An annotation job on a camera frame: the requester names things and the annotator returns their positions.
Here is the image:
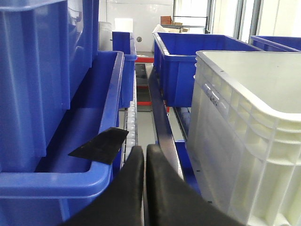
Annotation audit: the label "blue bin behind tote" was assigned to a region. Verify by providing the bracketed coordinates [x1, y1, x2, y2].
[153, 32, 259, 107]

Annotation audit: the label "far blue bin left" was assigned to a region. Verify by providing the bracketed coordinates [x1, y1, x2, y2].
[112, 32, 137, 108]

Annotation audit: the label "white box in background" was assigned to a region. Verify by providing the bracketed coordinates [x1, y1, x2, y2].
[152, 24, 180, 33]

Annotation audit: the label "right shelf upper left bin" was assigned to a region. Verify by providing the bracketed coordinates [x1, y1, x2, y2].
[0, 51, 124, 226]

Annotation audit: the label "black flat flap piece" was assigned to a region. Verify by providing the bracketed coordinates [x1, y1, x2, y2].
[68, 127, 129, 165]

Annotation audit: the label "steel shelf divider rail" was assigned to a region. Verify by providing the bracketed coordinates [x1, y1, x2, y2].
[148, 66, 184, 179]

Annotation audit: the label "brown cardboard boxes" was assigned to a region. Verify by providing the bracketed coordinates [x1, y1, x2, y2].
[160, 16, 189, 33]

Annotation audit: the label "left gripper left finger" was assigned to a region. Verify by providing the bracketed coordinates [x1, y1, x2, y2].
[61, 146, 144, 226]

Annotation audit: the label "shelf roller track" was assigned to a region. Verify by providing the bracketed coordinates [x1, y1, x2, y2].
[120, 71, 138, 169]
[173, 107, 190, 141]

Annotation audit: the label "far blue bin right edge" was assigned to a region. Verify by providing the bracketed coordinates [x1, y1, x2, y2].
[251, 35, 301, 52]

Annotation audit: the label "white Totelife plastic tote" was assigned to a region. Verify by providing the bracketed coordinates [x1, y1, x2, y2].
[187, 51, 301, 226]

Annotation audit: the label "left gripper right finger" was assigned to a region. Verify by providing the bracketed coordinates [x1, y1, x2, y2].
[146, 144, 240, 226]

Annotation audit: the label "stacked blue bin upper left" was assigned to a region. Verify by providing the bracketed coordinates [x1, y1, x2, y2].
[0, 0, 99, 172]

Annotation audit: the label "right shelf left roller track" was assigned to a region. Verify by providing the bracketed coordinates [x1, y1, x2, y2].
[120, 71, 138, 169]

